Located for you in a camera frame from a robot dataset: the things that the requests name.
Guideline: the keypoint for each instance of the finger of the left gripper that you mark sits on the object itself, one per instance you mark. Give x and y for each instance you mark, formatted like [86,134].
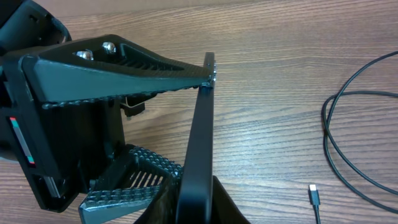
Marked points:
[105,68]

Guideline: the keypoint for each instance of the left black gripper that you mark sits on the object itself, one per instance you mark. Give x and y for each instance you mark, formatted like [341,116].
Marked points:
[65,151]

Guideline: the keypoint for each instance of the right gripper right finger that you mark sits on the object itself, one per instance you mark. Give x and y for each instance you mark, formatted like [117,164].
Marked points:
[224,210]

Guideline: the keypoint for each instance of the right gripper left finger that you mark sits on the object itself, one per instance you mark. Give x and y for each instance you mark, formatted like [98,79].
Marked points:
[162,209]

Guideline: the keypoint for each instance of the blue Galaxy smartphone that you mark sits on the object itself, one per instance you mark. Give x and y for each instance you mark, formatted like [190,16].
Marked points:
[196,189]

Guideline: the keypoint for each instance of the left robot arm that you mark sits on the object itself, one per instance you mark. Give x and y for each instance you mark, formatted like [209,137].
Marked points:
[27,25]

